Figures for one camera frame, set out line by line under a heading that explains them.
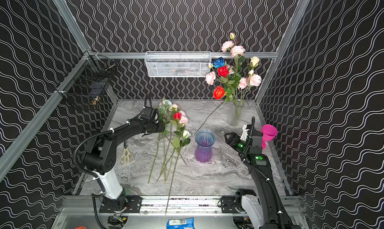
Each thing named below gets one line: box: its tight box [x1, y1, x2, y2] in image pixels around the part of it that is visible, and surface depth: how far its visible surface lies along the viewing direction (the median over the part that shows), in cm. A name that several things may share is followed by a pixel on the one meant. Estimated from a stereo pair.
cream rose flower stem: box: [248, 56, 260, 71], surface depth 83 cm
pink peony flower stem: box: [221, 32, 246, 74], surface depth 83 cm
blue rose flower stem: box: [213, 57, 225, 69], surface depth 80 cm
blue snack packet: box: [166, 217, 195, 229], surface depth 70 cm
